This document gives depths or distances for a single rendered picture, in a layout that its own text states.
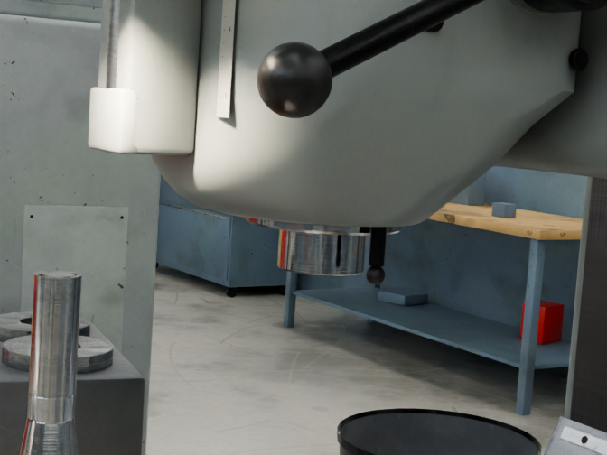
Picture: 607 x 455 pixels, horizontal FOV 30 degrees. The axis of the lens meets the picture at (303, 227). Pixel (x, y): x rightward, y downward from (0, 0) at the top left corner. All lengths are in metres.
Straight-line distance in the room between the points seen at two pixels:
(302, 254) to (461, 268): 6.33
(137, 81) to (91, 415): 0.43
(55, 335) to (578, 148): 0.29
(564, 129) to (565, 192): 5.68
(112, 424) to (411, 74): 0.48
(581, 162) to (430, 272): 6.54
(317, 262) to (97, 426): 0.37
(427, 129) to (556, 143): 0.11
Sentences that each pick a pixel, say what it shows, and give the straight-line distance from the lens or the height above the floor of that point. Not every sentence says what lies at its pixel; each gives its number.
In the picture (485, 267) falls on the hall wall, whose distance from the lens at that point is 6.76.
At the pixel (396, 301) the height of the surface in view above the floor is 0.25.
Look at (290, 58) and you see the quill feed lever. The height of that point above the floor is 1.39.
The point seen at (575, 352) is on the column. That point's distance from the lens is 0.99.
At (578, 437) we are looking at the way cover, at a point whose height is 1.11.
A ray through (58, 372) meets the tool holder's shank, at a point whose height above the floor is 1.22.
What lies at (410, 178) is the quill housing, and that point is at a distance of 0.55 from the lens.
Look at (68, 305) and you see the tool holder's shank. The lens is 0.59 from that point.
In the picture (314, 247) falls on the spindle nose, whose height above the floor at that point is 1.29.
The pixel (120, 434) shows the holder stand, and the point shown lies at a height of 1.10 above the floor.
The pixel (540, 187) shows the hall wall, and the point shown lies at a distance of 6.43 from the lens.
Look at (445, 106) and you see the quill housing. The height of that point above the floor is 1.37.
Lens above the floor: 1.37
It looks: 6 degrees down
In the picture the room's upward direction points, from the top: 4 degrees clockwise
